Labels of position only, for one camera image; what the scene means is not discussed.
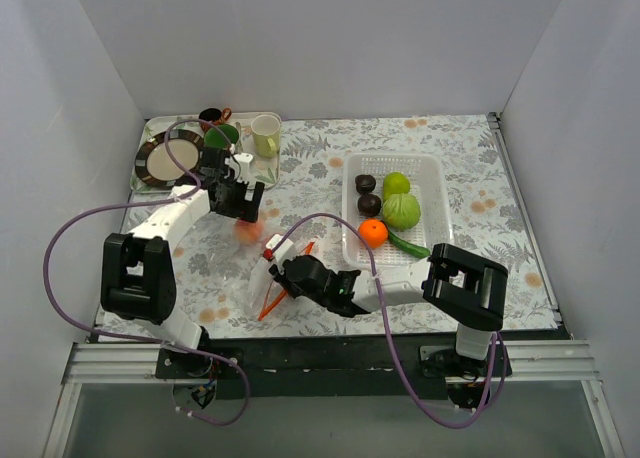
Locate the fake red peach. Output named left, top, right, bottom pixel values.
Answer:
left=233, top=220, right=265, bottom=245

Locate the clear zip top bag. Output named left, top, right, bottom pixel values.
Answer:
left=219, top=218, right=290, bottom=322

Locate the fake orange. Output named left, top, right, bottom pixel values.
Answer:
left=358, top=218, right=389, bottom=249

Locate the fake dark purple plum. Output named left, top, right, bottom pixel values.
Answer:
left=354, top=174, right=377, bottom=195

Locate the fake green cucumber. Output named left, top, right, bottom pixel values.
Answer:
left=388, top=231, right=431, bottom=259

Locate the fake green cabbage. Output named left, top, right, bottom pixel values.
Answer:
left=382, top=193, right=421, bottom=231

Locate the fake green lime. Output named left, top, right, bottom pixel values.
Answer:
left=383, top=172, right=411, bottom=201

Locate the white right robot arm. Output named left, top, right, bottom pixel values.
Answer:
left=265, top=242, right=508, bottom=376

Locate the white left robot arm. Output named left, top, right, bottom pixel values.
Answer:
left=101, top=147, right=265, bottom=378

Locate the floral tablecloth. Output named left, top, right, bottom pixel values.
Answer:
left=99, top=114, right=561, bottom=338

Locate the green floral mug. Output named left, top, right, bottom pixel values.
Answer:
left=204, top=124, right=243, bottom=152

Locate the floral serving tray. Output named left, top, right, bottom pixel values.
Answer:
left=129, top=111, right=281, bottom=194

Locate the pale yellow mug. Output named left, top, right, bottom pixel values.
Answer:
left=250, top=114, right=281, bottom=158

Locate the brown striped plate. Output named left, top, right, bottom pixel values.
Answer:
left=134, top=129, right=204, bottom=189

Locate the small brown orange cup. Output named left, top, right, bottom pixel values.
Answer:
left=198, top=108, right=232, bottom=124

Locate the white plastic basket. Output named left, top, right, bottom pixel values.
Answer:
left=341, top=151, right=453, bottom=269

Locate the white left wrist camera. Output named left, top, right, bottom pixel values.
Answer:
left=230, top=153, right=253, bottom=184

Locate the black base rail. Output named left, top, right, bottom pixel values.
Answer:
left=155, top=333, right=487, bottom=400

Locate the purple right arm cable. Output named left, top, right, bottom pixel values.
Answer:
left=262, top=212, right=511, bottom=429

